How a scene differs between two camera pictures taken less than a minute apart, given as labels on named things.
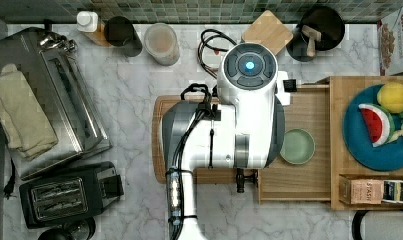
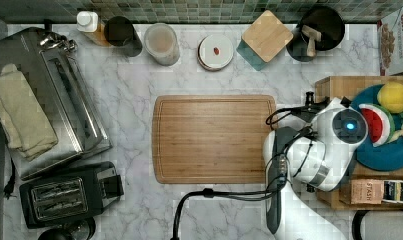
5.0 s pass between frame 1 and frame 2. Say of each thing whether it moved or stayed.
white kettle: stayed
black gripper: moved
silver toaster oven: stayed
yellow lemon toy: stayed
